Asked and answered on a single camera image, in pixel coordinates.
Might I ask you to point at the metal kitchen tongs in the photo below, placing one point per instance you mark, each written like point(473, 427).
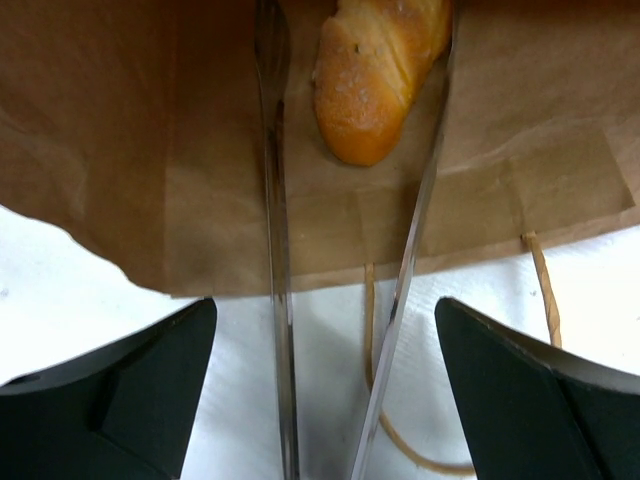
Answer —
point(272, 56)

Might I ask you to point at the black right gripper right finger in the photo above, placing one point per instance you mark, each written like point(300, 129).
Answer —
point(533, 411)

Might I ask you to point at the small orange fake bread roll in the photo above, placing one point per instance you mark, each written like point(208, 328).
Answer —
point(372, 61)

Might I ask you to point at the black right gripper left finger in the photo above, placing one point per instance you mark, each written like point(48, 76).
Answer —
point(122, 411)

